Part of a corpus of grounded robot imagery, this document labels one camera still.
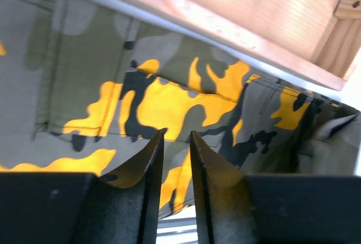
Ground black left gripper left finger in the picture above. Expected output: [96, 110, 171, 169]
[1, 130, 165, 243]

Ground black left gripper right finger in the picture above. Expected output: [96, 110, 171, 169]
[190, 131, 360, 243]

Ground camouflage yellow green trousers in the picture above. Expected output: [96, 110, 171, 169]
[1, 0, 360, 218]

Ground wooden clothes rack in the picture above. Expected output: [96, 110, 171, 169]
[64, 0, 361, 91]

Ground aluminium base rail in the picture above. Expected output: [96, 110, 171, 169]
[156, 217, 198, 244]

